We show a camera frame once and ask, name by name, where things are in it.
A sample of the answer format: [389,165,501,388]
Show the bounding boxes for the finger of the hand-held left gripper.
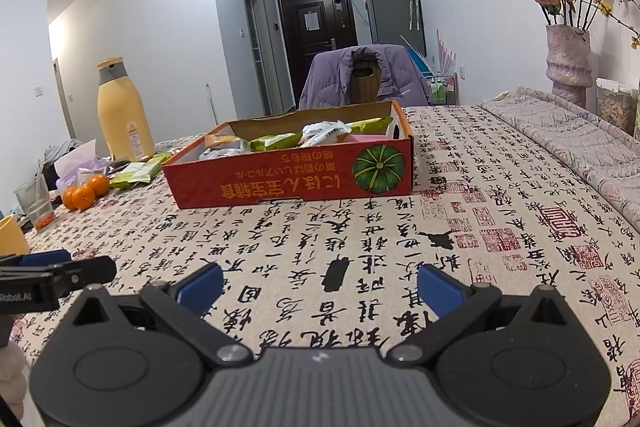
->
[0,249,71,277]
[49,255,119,299]

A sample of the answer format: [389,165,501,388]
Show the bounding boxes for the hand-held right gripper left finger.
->
[57,262,254,367]

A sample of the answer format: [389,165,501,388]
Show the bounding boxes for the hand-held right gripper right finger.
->
[386,263,583,368]

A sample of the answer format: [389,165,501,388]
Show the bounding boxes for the pumpkin print cardboard box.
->
[162,101,415,210]

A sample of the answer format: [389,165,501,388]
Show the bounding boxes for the person's left forearm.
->
[0,347,27,413]

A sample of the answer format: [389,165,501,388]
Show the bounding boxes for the yellow cup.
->
[0,215,31,258]

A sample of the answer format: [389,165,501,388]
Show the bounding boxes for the clear plastic cup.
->
[13,179,55,232]

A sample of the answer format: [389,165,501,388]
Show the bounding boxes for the orange fruit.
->
[85,174,111,198]
[60,184,96,212]

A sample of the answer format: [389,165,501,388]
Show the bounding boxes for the purple plastic bag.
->
[53,139,109,193]

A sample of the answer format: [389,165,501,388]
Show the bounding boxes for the wooden interior door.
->
[52,57,76,140]

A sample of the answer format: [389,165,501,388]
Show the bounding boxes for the yellow thermos bottle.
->
[96,56,156,162]

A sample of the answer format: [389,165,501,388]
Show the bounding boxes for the white pole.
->
[204,82,219,123]

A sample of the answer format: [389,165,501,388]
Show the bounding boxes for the folded patterned blanket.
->
[479,87,640,228]

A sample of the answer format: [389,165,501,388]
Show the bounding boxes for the rack of green bottles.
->
[428,74,459,106]

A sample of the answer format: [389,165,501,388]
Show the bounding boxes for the wooden chair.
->
[349,49,379,106]

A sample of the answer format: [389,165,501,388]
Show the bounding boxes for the blue board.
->
[399,35,436,78]

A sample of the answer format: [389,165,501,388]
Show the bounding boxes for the pink paper fans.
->
[434,29,459,78]

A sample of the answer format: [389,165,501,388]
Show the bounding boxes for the purple padded jacket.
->
[298,44,434,110]

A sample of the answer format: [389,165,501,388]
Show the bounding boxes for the grey interior door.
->
[241,0,274,116]

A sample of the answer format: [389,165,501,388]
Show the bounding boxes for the dark entrance door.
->
[276,0,359,110]

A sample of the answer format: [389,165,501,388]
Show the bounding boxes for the clear storage jar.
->
[594,78,640,136]

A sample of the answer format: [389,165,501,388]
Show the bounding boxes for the pink stone vase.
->
[544,24,594,108]

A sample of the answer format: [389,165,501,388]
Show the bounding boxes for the grey refrigerator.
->
[360,0,427,53]

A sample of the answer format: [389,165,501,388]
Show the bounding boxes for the yellow flower branches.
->
[600,0,640,50]

